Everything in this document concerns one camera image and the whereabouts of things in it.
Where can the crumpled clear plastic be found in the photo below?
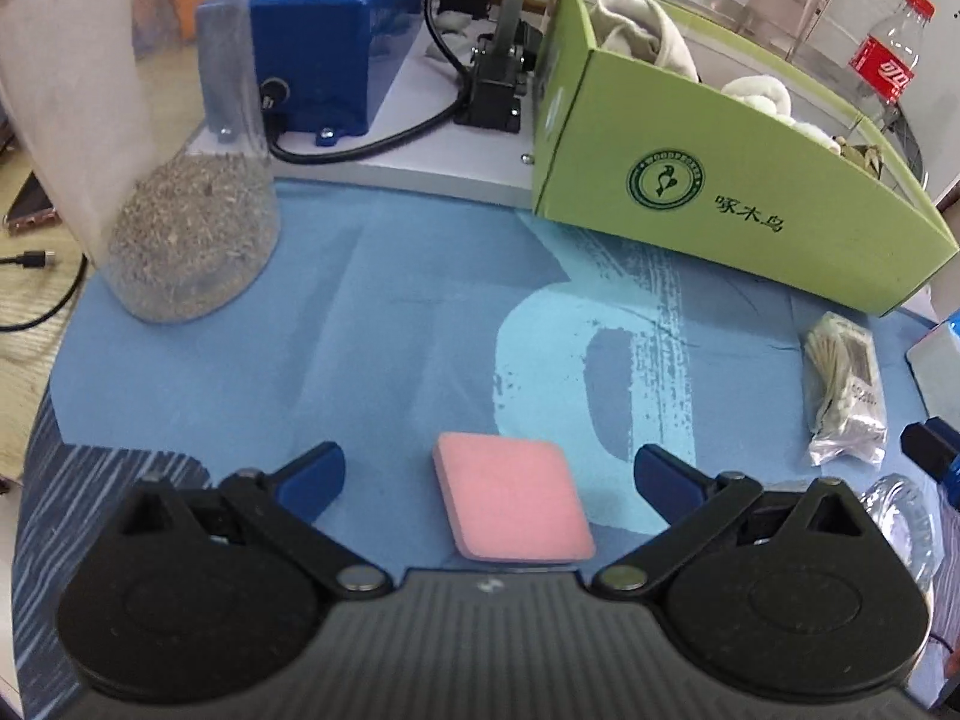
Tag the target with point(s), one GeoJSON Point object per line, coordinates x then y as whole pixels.
{"type": "Point", "coordinates": [904, 525]}

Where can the smartphone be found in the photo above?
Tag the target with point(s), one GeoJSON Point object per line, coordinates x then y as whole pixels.
{"type": "Point", "coordinates": [30, 202]}

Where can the light blue packet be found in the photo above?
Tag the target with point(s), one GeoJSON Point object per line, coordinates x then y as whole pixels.
{"type": "Point", "coordinates": [937, 367]}

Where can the green cardboard box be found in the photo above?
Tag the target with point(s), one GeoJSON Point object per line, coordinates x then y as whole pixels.
{"type": "Point", "coordinates": [712, 187]}

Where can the blue printed cloth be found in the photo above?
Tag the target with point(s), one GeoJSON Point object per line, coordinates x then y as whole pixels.
{"type": "Point", "coordinates": [375, 330]}

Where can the white fluffy toy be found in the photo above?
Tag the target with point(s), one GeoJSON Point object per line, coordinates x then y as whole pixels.
{"type": "Point", "coordinates": [761, 94]}

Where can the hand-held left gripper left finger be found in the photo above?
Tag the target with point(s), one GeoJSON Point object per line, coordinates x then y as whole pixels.
{"type": "Point", "coordinates": [311, 476]}

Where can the white cloth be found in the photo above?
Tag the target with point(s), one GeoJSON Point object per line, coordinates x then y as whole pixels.
{"type": "Point", "coordinates": [645, 22]}

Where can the pink sponge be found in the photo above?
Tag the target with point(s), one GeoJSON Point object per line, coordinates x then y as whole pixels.
{"type": "Point", "coordinates": [510, 495]}

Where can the clear container of grey grit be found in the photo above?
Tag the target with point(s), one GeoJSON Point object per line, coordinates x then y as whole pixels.
{"type": "Point", "coordinates": [187, 240]}

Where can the bag of cotton swabs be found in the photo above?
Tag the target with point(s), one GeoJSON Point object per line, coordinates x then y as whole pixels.
{"type": "Point", "coordinates": [844, 390]}

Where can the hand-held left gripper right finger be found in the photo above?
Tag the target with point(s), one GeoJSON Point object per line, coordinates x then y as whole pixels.
{"type": "Point", "coordinates": [664, 476]}

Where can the black machine bracket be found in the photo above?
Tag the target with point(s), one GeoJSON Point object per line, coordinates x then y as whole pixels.
{"type": "Point", "coordinates": [495, 82]}

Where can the blue sealing machine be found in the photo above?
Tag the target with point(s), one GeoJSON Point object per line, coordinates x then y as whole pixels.
{"type": "Point", "coordinates": [330, 37]}

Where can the cola bottle with red label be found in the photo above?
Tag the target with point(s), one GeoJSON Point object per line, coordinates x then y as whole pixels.
{"type": "Point", "coordinates": [889, 60]}

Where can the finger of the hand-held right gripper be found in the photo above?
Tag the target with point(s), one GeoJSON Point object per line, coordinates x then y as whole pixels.
{"type": "Point", "coordinates": [934, 446]}

